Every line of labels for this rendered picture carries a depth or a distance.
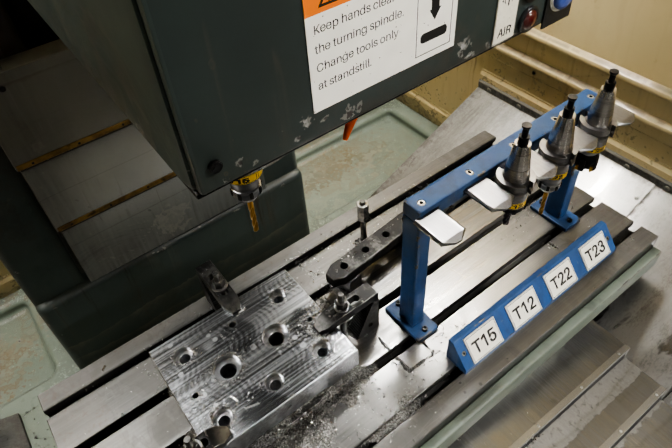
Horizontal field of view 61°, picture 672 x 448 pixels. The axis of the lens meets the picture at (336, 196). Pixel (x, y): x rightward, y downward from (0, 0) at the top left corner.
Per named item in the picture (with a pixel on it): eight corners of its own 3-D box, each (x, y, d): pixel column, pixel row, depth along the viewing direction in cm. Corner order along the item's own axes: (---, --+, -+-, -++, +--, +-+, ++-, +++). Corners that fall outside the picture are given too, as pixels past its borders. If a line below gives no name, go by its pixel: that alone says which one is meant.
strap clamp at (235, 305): (252, 334, 112) (239, 288, 101) (238, 343, 110) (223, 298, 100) (220, 291, 120) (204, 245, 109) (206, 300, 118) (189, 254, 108)
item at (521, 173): (515, 162, 95) (522, 130, 90) (535, 176, 92) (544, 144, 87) (496, 172, 93) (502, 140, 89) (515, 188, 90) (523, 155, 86)
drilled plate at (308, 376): (358, 364, 101) (357, 349, 98) (216, 469, 90) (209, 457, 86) (287, 283, 115) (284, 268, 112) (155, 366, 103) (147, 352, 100)
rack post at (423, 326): (438, 328, 110) (451, 225, 89) (418, 344, 108) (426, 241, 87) (404, 295, 116) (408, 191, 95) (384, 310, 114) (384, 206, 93)
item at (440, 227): (471, 235, 86) (471, 231, 86) (446, 252, 84) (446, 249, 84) (438, 210, 90) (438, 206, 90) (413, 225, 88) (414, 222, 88)
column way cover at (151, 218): (273, 189, 141) (235, -11, 105) (88, 289, 122) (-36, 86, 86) (263, 179, 144) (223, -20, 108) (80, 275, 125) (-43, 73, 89)
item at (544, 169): (563, 171, 95) (564, 168, 94) (542, 185, 93) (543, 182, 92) (529, 151, 99) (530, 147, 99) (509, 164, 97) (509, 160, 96)
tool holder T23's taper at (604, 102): (595, 110, 104) (605, 78, 99) (616, 121, 101) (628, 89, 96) (579, 119, 102) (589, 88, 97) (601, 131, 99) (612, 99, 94)
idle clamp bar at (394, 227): (424, 235, 127) (426, 215, 123) (339, 303, 116) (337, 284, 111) (408, 223, 130) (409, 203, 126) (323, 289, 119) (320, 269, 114)
